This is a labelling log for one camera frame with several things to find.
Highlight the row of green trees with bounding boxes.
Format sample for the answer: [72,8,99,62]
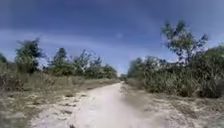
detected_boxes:
[0,37,119,81]

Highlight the pale sandy dirt path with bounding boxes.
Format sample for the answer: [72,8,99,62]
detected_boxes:
[29,81,161,128]

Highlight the dense green bushes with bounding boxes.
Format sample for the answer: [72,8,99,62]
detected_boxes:
[125,44,224,99]

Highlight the tall thin tree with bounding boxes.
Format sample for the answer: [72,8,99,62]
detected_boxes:
[160,19,210,66]

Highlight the dry grass verge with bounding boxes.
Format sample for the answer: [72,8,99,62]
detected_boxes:
[120,78,224,128]
[0,71,120,128]

